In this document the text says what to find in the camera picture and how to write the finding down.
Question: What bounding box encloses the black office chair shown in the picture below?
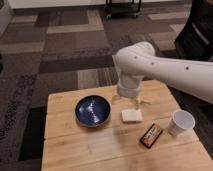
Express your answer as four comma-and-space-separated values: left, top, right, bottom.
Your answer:
175, 0, 213, 61

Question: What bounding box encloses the dark blue ceramic bowl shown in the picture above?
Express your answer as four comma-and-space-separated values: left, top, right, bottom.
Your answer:
75, 95, 111, 127

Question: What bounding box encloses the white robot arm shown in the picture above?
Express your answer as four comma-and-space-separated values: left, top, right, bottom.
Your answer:
113, 41, 213, 103

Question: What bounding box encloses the black orange snack packet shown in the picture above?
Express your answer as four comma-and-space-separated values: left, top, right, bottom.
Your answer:
140, 123, 163, 148

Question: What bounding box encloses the black wheeled cart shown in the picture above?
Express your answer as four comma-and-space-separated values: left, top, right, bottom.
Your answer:
104, 0, 142, 19

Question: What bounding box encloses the white sponge block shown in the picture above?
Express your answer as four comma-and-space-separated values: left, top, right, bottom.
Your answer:
121, 109, 143, 122

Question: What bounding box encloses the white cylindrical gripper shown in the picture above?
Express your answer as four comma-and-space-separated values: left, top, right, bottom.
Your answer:
111, 73, 148, 109

